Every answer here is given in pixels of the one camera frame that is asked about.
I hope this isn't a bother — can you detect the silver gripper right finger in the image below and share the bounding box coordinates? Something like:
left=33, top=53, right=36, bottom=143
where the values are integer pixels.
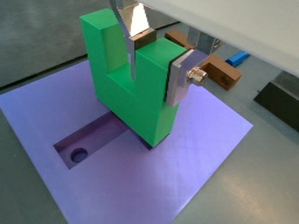
left=165, top=27, right=220, bottom=107

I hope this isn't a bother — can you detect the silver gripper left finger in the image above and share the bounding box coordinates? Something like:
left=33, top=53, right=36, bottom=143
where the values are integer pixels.
left=109, top=0, right=156, bottom=80

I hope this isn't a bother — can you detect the green U-shaped block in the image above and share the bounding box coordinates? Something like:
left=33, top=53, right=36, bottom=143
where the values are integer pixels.
left=80, top=9, right=184, bottom=146

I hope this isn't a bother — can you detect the purple board with cutout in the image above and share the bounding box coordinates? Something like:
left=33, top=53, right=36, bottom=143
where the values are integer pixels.
left=0, top=62, right=252, bottom=224

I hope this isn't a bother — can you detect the brown T-shaped block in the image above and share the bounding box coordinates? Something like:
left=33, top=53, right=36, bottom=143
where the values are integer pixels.
left=164, top=29, right=242, bottom=90

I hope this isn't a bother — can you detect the blue cylindrical peg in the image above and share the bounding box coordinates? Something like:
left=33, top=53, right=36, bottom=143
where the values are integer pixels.
left=225, top=52, right=249, bottom=67

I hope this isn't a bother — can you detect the black angle bracket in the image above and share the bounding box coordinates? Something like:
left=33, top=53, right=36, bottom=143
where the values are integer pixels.
left=254, top=71, right=299, bottom=132

